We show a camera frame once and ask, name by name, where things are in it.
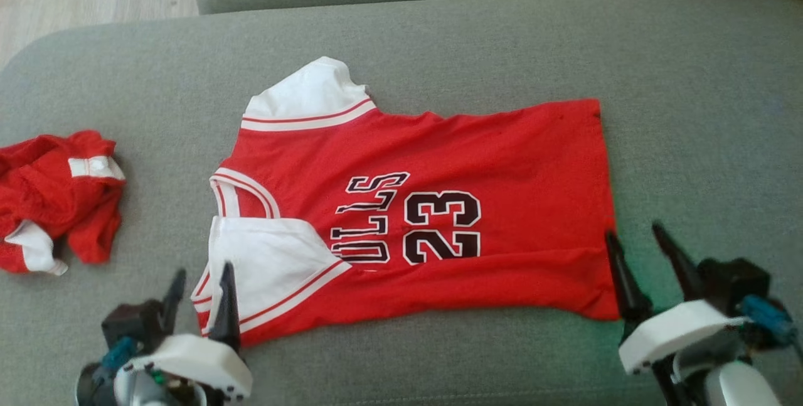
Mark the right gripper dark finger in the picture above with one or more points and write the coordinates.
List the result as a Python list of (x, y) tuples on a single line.
[(627, 287), (680, 265)]

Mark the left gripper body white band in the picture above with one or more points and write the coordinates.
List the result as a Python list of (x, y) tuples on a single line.
[(194, 362)]

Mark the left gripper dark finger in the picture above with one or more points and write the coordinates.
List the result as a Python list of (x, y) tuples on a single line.
[(226, 312), (174, 302)]

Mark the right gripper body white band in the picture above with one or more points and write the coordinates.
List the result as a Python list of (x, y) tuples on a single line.
[(677, 331)]

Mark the red shorts white stripes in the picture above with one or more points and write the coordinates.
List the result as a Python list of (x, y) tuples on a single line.
[(50, 192)]

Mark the red basketball jersey number 23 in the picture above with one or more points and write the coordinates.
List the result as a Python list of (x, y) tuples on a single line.
[(477, 161)]

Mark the grey sofa seat cushion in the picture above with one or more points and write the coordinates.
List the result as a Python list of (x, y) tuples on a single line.
[(690, 111)]

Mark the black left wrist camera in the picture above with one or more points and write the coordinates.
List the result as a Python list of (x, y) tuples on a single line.
[(128, 327)]

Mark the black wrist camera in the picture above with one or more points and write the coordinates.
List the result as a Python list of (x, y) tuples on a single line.
[(128, 327), (737, 287)]

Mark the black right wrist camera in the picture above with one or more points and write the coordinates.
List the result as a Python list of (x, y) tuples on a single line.
[(737, 287)]

